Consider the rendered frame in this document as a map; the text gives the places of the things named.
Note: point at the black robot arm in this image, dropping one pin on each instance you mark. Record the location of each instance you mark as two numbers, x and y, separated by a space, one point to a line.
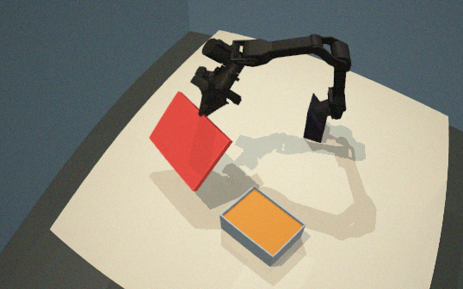
260 52

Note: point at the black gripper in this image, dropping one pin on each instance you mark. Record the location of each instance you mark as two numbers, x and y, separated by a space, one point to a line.
214 94

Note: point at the red box lid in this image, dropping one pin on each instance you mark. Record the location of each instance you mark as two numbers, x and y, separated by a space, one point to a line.
192 144

